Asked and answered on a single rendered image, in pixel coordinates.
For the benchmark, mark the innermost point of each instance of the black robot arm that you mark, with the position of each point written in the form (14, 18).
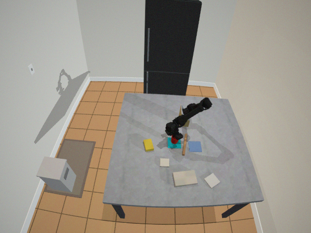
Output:
(191, 110)

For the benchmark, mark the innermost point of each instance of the red cup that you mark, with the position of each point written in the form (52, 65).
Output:
(173, 140)

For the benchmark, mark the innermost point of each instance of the yellow block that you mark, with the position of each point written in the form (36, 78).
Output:
(148, 145)

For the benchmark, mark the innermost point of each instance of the white flat rectangular slab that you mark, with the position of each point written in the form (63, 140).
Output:
(212, 180)

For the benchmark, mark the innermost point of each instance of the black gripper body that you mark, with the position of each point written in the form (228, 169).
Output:
(176, 130)

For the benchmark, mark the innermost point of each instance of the beige flat block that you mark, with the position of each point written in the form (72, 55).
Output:
(164, 162)
(184, 178)

